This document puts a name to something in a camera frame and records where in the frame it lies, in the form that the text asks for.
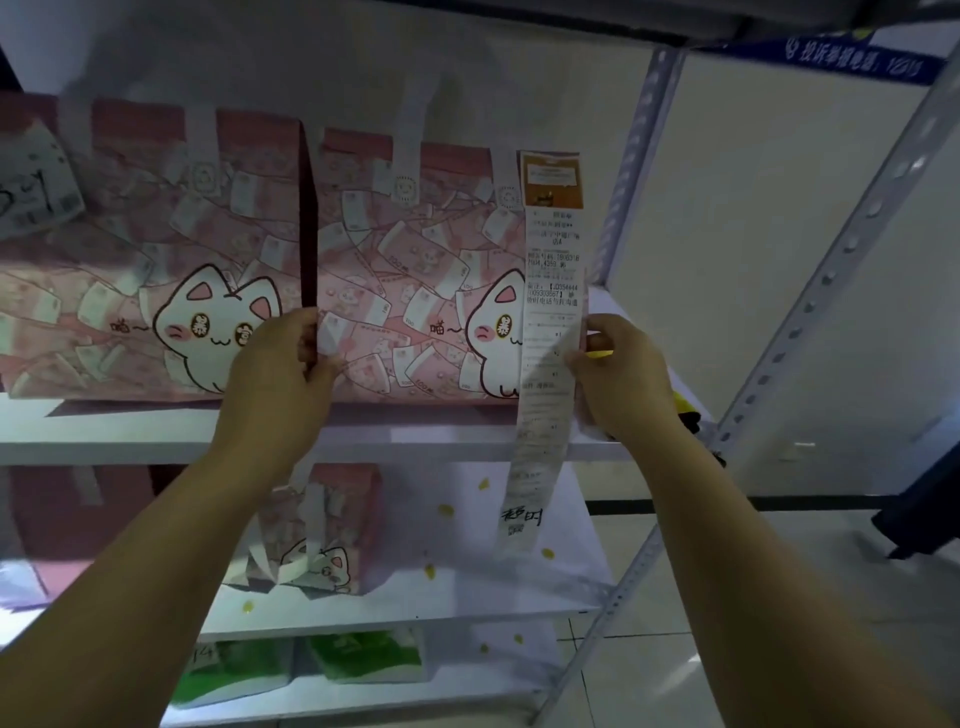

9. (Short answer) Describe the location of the person's right hand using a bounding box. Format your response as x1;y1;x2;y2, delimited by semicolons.
564;313;681;450

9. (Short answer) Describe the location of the person's left hand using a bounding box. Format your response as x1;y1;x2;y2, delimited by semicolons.
213;306;348;470

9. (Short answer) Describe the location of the long white paper receipt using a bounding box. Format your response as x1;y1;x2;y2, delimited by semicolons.
491;150;588;560

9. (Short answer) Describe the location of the pink cat print tote bag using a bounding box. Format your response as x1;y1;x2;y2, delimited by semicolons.
0;93;315;402
313;75;530;410

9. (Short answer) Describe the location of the person's left forearm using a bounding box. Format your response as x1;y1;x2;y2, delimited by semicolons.
0;442;320;728

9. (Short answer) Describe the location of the person's right forearm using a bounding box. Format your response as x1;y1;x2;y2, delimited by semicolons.
611;423;960;728

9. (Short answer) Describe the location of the yellow and black object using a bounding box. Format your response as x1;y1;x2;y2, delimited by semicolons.
667;388;727;466

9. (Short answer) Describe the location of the small pink cat print bag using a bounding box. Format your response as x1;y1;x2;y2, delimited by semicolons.
223;462;385;599

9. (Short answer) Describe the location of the white metal shelving rack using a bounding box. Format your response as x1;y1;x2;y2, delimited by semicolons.
0;0;960;728

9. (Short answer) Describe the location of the white bag with yellow dots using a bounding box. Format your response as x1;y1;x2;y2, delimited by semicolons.
375;459;616;610

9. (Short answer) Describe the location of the plain pink bag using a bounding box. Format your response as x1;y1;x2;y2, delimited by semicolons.
0;465;156;601

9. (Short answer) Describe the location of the white handwritten paper label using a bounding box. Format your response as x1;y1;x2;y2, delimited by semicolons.
0;123;86;243

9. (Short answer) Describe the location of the green and white bag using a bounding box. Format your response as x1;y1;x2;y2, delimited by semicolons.
306;628;429;685
168;637;295;711

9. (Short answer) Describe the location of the blue sign strip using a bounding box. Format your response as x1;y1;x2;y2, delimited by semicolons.
716;28;948;87

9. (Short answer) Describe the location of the dark blue object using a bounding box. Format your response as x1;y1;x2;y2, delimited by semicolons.
870;441;960;561

